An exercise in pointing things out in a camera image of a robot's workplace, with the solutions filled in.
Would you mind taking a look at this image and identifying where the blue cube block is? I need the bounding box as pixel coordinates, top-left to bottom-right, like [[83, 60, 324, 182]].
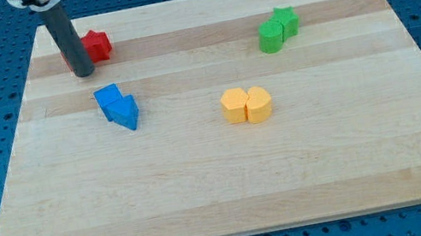
[[93, 84, 122, 121]]

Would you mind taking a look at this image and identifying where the yellow hexagon block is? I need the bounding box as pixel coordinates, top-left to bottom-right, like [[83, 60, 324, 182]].
[[220, 88, 249, 124]]

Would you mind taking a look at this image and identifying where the yellow half-round block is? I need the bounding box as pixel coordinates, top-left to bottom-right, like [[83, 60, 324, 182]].
[[246, 86, 273, 124]]

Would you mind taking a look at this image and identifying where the light wooden board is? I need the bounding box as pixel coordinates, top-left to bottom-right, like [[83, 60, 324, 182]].
[[0, 0, 421, 236]]

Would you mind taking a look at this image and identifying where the blue triangle block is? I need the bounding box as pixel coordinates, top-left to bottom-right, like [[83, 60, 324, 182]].
[[106, 95, 139, 131]]

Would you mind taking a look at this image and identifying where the green cylinder block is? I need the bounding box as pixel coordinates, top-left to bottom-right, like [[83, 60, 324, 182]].
[[258, 20, 284, 54]]

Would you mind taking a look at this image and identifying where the green star block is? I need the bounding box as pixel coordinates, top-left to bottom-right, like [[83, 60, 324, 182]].
[[270, 7, 299, 42]]

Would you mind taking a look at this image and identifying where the red star block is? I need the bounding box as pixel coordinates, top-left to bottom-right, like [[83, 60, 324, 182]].
[[58, 30, 112, 72]]

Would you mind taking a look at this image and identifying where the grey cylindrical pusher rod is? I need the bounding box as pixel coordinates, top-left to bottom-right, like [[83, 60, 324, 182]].
[[39, 3, 95, 78]]

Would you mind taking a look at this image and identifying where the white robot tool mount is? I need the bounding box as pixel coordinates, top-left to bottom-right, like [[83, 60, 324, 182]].
[[6, 0, 61, 13]]

